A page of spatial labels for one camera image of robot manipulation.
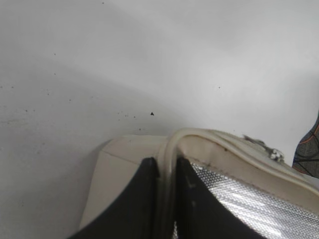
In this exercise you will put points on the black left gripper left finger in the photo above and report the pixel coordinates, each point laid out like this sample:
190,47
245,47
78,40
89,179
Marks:
131,215

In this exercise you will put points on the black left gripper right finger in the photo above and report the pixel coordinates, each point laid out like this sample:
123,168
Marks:
198,214

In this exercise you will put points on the cream canvas zipper bag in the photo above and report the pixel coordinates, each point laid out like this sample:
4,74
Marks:
250,179

